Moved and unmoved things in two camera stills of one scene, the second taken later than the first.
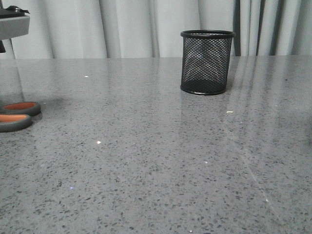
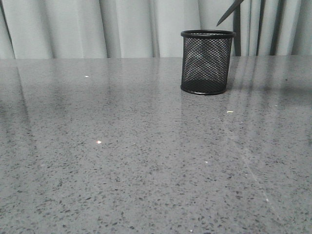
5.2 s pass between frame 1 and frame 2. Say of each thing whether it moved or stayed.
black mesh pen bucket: stayed
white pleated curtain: stayed
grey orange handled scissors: moved
